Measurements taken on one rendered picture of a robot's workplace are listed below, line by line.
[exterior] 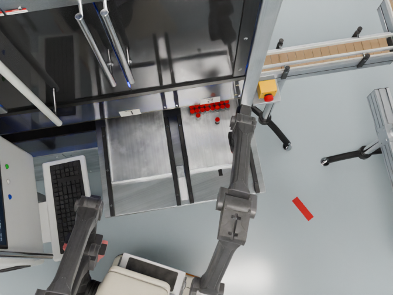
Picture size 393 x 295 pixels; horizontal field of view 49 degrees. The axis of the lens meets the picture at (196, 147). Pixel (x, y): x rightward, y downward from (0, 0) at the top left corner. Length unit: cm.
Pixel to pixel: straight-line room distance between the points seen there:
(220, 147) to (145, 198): 39
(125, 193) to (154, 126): 32
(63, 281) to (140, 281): 29
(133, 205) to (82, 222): 57
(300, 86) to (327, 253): 110
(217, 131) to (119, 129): 44
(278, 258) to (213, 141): 109
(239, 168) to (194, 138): 66
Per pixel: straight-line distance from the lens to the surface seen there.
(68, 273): 123
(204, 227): 273
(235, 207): 119
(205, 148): 190
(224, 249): 121
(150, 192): 188
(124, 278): 141
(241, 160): 131
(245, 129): 143
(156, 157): 191
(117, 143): 195
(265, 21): 134
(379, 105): 250
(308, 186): 284
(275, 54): 201
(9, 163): 185
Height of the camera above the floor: 272
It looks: 75 degrees down
